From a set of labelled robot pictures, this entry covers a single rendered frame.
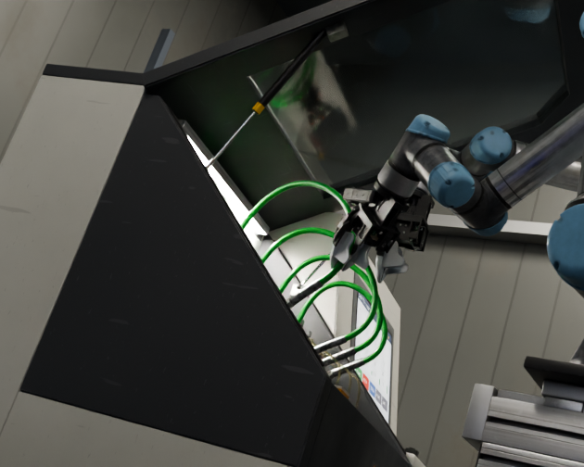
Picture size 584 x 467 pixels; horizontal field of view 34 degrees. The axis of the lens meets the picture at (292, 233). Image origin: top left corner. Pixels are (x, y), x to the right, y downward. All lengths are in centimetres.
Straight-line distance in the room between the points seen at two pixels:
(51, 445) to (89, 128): 67
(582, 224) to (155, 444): 80
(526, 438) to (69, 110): 118
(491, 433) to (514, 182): 50
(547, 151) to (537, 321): 272
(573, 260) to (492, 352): 303
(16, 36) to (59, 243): 205
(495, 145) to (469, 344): 259
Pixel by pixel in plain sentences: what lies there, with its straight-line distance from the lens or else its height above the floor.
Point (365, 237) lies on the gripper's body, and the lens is 185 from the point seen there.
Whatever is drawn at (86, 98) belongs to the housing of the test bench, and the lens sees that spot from 214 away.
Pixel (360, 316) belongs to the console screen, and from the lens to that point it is 266.
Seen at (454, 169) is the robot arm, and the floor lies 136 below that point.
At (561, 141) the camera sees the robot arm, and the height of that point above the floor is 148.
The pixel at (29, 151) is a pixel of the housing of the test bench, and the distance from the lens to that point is 214.
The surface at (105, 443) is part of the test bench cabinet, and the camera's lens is 177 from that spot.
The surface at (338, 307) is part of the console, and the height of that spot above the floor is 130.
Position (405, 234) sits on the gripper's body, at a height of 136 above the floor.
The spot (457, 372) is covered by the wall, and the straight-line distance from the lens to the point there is 451.
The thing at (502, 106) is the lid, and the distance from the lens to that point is 242.
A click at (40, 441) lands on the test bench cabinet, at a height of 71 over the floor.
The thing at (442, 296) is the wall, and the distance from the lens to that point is 468.
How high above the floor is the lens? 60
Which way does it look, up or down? 20 degrees up
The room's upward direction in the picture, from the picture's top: 19 degrees clockwise
